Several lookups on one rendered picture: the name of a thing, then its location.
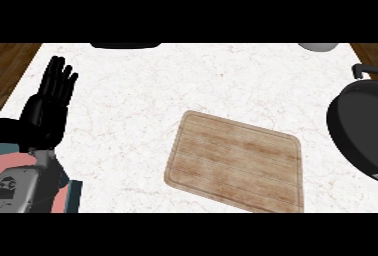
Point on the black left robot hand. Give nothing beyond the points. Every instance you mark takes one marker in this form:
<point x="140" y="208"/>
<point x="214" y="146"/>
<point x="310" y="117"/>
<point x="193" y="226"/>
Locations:
<point x="48" y="110"/>

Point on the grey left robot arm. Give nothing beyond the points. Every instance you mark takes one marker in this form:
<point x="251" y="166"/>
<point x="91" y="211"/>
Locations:
<point x="23" y="186"/>

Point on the wooden cutting board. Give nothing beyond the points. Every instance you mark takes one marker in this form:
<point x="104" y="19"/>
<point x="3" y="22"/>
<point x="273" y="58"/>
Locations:
<point x="236" y="163"/>

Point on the black pot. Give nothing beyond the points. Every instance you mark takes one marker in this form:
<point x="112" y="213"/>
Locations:
<point x="355" y="126"/>

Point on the black appliance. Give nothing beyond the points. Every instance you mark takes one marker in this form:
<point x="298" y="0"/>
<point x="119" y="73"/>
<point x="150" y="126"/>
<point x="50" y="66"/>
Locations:
<point x="125" y="45"/>

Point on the grey round object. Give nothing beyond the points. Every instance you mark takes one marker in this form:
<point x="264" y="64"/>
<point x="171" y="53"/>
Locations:
<point x="319" y="46"/>

